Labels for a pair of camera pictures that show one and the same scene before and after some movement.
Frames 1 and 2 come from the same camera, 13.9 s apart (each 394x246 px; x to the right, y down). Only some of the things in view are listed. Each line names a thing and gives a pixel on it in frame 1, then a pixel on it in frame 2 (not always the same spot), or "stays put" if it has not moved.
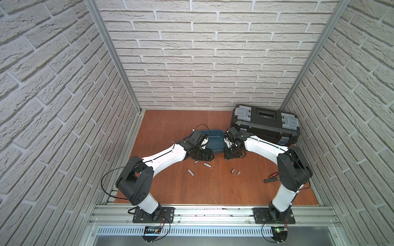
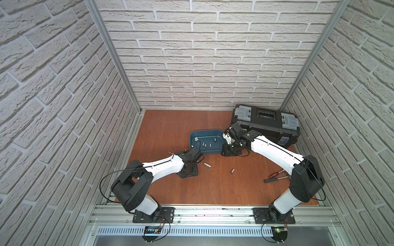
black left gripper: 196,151 to 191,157
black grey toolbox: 280,127 stays put
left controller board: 151,233 stays put
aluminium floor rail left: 110,196 stays put
